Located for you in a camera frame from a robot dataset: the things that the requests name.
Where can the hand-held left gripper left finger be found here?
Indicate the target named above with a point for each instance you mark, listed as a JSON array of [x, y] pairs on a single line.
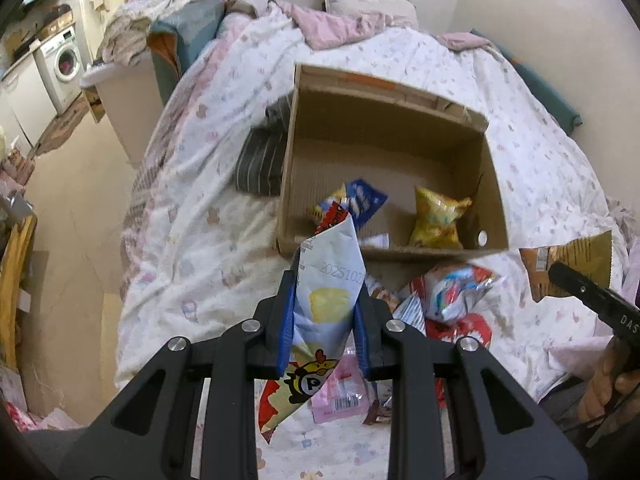
[[286, 330]]

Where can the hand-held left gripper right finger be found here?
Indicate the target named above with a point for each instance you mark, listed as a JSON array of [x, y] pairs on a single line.
[[361, 340]]

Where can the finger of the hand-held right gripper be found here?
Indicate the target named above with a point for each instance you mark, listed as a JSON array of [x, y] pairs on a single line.
[[580, 285]]

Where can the brown and yellow snack packet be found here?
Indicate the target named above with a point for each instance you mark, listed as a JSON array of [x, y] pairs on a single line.
[[575, 250]]

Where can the pink snack packet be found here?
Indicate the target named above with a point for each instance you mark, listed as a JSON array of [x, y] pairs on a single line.
[[340, 395]]

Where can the white chick print chips bag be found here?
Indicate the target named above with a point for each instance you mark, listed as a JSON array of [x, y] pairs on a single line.
[[325, 280]]

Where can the red snack bag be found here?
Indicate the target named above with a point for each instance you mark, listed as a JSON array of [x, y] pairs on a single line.
[[465, 330]]

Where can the colourful foil snack packet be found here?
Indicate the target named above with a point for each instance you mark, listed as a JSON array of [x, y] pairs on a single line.
[[455, 292]]

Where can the blue cartoon snack packet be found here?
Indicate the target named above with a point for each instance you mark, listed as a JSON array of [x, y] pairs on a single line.
[[365, 200]]

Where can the cardboard box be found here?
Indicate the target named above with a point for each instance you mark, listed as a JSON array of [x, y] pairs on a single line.
[[400, 160]]

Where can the person's right hand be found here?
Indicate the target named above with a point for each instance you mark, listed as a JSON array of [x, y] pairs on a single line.
[[600, 390]]

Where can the orange striped snack packet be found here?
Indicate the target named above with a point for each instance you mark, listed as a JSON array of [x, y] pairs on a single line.
[[382, 295]]

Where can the dark striped cloth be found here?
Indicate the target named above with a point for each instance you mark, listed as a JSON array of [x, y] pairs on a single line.
[[260, 160]]

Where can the teal pillow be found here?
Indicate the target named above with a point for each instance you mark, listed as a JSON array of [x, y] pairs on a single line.
[[545, 90]]

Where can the person's grey trouser leg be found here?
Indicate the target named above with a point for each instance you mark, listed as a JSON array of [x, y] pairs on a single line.
[[50, 450]]

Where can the yellow wooden chair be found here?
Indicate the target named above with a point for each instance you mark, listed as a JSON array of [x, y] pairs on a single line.
[[15, 280]]

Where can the white bedside cabinet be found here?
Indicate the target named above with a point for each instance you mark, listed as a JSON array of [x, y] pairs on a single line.
[[125, 105]]

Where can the pink printed plastic bag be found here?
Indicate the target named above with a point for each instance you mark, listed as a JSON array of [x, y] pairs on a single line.
[[20, 417]]

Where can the brown floor rug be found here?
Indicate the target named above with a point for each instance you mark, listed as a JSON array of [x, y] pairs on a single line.
[[65, 125]]

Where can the pink blanket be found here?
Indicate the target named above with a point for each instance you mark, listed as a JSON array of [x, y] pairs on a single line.
[[330, 27]]

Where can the grey-blue cushion with orange lining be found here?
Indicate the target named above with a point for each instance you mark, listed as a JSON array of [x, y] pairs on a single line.
[[185, 30]]

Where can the pile of light clothes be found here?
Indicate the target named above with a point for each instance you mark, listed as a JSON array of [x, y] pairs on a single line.
[[127, 35]]

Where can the grey pillow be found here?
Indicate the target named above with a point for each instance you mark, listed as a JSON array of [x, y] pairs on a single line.
[[370, 5]]

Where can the white washing machine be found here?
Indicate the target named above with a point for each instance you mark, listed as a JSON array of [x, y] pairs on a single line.
[[62, 67]]

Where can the white kitchen cabinets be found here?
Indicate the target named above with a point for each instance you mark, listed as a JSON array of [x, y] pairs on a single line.
[[25, 100]]

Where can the grey metal bracket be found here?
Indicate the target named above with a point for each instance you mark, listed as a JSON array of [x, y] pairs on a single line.
[[17, 207]]

